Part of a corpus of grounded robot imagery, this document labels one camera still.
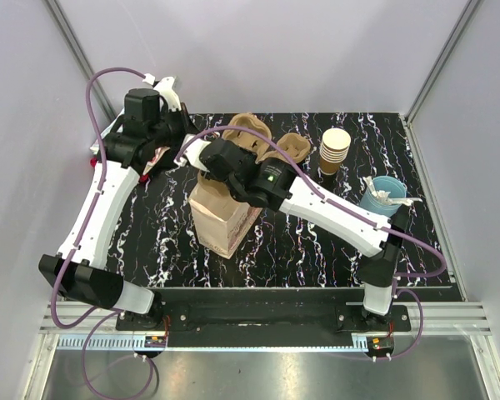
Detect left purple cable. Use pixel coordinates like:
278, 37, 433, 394
49, 66, 156, 396

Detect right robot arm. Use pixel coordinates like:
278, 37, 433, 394
197, 138, 402, 316

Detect paper cup stack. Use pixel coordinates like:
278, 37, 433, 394
319, 128, 351, 175

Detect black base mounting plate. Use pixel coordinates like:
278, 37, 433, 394
66, 286, 463, 350

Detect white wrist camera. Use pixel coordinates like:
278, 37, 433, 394
174, 135, 210, 171
142, 73, 182, 112

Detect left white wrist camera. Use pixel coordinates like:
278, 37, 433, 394
142, 73, 182, 112

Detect blue plastic cup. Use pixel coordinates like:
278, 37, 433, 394
359, 176, 407, 218

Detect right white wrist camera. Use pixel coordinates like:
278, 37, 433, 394
174, 135, 210, 171

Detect cardboard cup carrier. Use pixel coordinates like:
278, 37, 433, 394
277, 132, 311, 164
222, 113, 272, 161

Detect paper takeout bag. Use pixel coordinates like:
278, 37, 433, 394
189, 172, 262, 259

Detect red cloth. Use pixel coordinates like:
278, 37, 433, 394
89, 157, 149, 183

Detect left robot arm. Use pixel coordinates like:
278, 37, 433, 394
38, 77, 196, 314

